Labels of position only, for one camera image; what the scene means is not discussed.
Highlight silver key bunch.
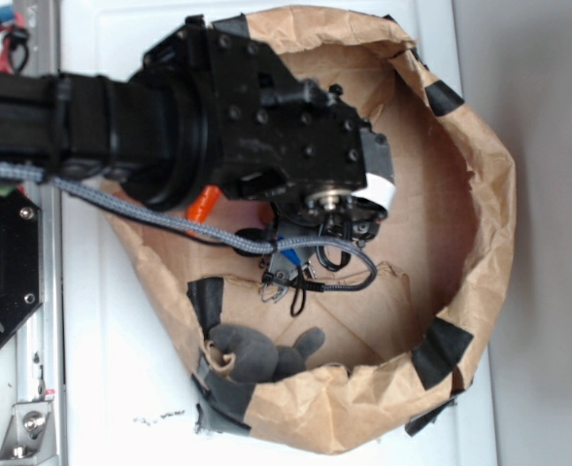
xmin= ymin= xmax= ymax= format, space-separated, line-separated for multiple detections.
xmin=260 ymin=247 xmax=315 ymax=303

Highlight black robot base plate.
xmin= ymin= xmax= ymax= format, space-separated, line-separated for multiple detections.
xmin=0 ymin=190 xmax=42 ymax=349

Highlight brown paper bag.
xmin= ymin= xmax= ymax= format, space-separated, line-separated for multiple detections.
xmin=109 ymin=6 xmax=517 ymax=454

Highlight metal corner bracket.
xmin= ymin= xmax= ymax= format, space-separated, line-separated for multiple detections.
xmin=0 ymin=401 xmax=55 ymax=465

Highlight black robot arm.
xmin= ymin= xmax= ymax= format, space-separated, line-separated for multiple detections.
xmin=0 ymin=18 xmax=395 ymax=240

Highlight orange plastic toy carrot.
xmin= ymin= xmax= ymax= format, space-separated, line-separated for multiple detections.
xmin=185 ymin=185 xmax=221 ymax=223

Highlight grey plush toy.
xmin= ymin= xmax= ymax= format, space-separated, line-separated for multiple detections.
xmin=206 ymin=324 xmax=325 ymax=383

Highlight grey braided cable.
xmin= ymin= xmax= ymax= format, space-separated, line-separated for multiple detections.
xmin=0 ymin=158 xmax=378 ymax=293

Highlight red and black wires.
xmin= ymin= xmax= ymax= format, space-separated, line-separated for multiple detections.
xmin=0 ymin=3 xmax=32 ymax=74

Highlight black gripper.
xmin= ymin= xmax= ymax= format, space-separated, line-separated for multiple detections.
xmin=142 ymin=23 xmax=395 ymax=241

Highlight aluminium rail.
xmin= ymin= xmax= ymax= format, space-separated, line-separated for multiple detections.
xmin=14 ymin=1 xmax=68 ymax=465

